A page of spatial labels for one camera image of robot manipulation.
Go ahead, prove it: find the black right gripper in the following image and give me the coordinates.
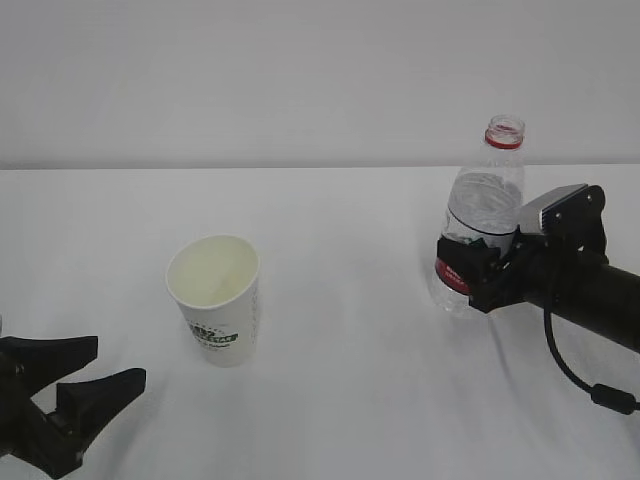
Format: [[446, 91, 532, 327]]
[[435, 234, 549, 313]]

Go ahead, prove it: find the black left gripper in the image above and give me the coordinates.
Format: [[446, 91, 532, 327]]
[[1, 336, 147, 479]]

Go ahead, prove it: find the Nongfu Spring water bottle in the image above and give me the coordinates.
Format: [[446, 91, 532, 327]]
[[429, 114, 527, 320]]

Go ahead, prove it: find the white paper cup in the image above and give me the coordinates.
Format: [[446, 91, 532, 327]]
[[165, 234, 261, 368]]

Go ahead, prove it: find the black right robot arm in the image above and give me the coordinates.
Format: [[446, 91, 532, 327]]
[[437, 184, 639, 351]]

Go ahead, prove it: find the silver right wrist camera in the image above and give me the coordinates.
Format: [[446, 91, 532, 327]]
[[518, 183, 587, 235]]

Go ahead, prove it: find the black right camera cable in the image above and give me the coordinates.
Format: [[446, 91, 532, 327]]
[[542, 304, 640, 416]]

